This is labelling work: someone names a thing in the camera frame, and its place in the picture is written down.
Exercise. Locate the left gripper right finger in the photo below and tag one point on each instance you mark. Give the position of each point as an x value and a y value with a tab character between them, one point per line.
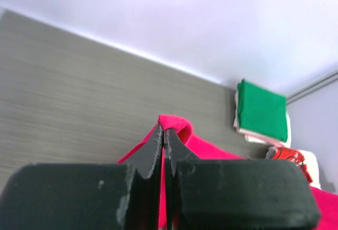
234	194

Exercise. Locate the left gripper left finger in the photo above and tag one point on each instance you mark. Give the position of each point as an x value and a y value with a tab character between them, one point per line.
87	196

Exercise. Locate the pink t shirt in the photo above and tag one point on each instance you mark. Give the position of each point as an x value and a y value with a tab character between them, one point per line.
326	201

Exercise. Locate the folded white t shirt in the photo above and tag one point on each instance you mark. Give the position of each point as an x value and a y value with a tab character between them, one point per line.
254	137

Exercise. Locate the folded green t shirt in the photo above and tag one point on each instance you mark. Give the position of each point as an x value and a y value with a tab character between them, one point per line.
260	112

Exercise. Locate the white red print t shirt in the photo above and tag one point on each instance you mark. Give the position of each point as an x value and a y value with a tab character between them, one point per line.
305	160

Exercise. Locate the right aluminium frame post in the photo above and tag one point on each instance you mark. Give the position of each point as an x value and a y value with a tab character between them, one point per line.
313	87

